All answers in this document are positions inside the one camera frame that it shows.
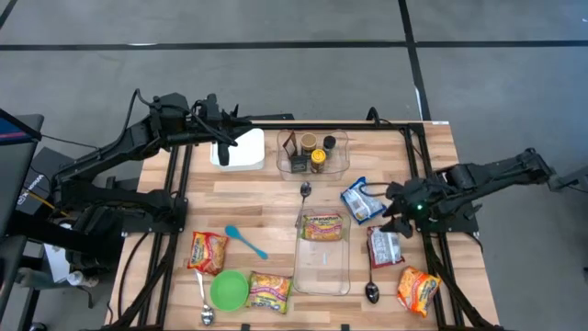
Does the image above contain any red beef ramen packet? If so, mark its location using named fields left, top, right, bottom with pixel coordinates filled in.
left=187, top=231, right=230, bottom=276

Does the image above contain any black metal table frame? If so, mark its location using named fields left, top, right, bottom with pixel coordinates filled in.
left=107, top=120, right=502, bottom=331

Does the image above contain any black left wrist camera cable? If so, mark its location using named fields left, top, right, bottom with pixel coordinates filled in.
left=190, top=98, right=240, bottom=167

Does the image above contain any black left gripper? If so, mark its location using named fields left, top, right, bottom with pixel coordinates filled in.
left=190, top=93, right=254, bottom=140

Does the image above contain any brown white-label spice packet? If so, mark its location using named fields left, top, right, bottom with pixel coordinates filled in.
left=281, top=130, right=300, bottom=160

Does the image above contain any dark steel spoon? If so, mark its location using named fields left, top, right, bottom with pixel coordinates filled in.
left=364, top=250, right=381, bottom=305
left=295, top=181, right=313, bottom=229

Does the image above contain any thin black cable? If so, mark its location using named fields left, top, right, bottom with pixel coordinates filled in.
left=40, top=132, right=100, bottom=151

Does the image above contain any green plastic bowl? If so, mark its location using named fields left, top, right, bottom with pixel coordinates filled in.
left=209, top=269, right=250, bottom=313

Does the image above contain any blue ramen packet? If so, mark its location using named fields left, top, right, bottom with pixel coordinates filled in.
left=340, top=176, right=388, bottom=225

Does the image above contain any teal silicone spoon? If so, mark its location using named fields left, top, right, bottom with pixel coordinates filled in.
left=224, top=223, right=269, bottom=261

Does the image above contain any white plastic bin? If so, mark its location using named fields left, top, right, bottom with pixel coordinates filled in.
left=209, top=127, right=266, bottom=172

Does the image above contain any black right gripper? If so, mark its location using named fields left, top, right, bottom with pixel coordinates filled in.
left=379, top=177, right=435, bottom=238

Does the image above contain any yellow cable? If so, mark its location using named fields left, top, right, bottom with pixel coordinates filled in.
left=25, top=188, right=70, bottom=220

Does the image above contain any orange ramen packet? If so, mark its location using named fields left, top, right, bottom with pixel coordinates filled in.
left=396, top=265, right=442, bottom=318

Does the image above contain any silver metal spoon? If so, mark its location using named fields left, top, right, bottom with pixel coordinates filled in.
left=195, top=269, right=216, bottom=326

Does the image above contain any dark grey stand foot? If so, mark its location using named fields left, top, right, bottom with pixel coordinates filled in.
left=546, top=165, right=588, bottom=193

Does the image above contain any tan-lid spice jar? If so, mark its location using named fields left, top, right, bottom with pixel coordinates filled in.
left=300, top=131, right=318, bottom=155

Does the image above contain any yellow-lid spice jar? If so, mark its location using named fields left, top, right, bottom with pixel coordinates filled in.
left=310, top=147, right=328, bottom=175

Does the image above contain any lime chili shrimp ramen packet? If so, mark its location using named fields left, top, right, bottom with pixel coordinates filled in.
left=246, top=270, right=294, bottom=315
left=300, top=213, right=345, bottom=243

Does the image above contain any thick black cable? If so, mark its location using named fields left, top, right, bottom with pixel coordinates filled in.
left=117, top=232, right=153, bottom=323

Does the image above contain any dark computer monitor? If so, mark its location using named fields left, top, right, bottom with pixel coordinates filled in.
left=0, top=108, right=46, bottom=240

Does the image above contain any red ramen packet white back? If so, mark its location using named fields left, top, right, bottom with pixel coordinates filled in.
left=366, top=224, right=405, bottom=269

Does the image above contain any white paper bag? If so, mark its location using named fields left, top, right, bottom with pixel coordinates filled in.
left=43, top=242, right=86, bottom=286

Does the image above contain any large clear plastic bin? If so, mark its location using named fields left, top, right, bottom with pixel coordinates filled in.
left=292, top=209, right=353, bottom=297

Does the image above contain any black box white logo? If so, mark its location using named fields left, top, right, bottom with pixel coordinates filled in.
left=17, top=145, right=97, bottom=217

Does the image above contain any small clear plastic bin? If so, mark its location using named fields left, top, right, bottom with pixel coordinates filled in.
left=276, top=127, right=351, bottom=181

